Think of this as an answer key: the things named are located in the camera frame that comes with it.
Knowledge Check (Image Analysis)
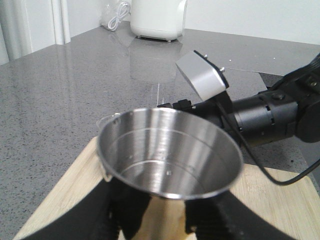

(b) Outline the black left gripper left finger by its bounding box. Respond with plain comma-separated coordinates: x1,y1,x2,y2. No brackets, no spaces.
24,179,151,240

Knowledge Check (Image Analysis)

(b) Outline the white kitchen appliance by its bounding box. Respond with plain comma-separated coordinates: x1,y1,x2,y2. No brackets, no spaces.
130,0,188,42

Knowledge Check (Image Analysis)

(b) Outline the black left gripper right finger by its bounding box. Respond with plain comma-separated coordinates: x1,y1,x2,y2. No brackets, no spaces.
185,191,293,240

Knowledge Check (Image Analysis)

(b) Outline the wooden cutting board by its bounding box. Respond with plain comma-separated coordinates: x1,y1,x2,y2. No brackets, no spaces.
14,137,320,240

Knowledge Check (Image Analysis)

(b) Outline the small glass beaker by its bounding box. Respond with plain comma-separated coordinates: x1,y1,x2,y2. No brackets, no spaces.
96,112,121,130

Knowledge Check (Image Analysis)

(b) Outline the steel double jigger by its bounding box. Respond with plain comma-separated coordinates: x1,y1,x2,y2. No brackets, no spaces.
97,108,244,240

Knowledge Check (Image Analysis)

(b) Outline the white coiled cable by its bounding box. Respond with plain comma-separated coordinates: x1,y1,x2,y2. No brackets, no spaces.
100,1,132,33

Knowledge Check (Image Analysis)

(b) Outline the black camera cable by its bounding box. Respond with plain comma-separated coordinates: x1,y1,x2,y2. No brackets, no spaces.
214,91,320,186

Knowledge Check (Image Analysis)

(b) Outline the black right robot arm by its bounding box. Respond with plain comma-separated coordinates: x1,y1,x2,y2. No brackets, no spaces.
161,55,320,146

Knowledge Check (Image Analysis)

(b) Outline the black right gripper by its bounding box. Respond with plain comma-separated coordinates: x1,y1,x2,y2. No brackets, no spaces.
161,91,298,147

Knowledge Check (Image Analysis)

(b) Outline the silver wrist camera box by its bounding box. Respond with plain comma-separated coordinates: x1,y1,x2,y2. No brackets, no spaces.
175,50,229,101

